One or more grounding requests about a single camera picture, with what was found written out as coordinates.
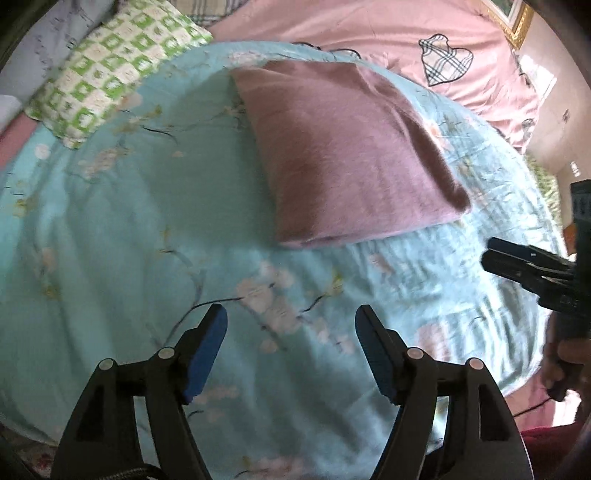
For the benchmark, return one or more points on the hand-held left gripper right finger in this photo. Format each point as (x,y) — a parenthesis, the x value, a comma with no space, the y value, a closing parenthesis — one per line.
(376,355)

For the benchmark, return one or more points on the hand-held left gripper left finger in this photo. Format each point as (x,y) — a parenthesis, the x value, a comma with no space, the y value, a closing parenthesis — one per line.
(207,355)

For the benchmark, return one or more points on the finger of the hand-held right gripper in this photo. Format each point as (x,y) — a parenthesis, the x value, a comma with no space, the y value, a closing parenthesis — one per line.
(526,251)
(512,270)

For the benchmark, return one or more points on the mauve fuzzy sweater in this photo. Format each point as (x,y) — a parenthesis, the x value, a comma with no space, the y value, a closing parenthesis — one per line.
(341,152)

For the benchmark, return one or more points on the person's right hand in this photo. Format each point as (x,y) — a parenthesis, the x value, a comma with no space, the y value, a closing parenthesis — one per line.
(572,353)

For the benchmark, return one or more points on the green floral cloth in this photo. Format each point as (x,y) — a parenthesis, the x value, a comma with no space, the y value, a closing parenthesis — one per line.
(547,189)

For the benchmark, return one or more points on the teal floral blanket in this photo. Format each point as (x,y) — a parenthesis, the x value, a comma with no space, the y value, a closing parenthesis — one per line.
(138,230)

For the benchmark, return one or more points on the dark red clothing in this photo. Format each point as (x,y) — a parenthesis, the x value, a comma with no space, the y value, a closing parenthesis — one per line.
(554,454)

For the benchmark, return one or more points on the pink duvet with heart prints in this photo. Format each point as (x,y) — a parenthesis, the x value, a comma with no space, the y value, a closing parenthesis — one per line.
(369,27)

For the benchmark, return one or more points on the pink bed sheet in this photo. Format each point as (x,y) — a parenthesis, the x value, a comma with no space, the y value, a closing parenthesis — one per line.
(18,134)

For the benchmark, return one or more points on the green checkered pillow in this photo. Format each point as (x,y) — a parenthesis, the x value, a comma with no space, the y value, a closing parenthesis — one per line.
(111,64)

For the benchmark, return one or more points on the plaid pillow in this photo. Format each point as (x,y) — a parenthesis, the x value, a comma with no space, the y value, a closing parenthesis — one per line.
(207,9)

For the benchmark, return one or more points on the grey printed pillow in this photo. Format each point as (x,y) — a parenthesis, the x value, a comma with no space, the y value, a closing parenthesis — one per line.
(37,46)

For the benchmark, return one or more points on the gold picture frame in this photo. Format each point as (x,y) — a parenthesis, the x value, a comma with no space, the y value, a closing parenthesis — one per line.
(510,21)

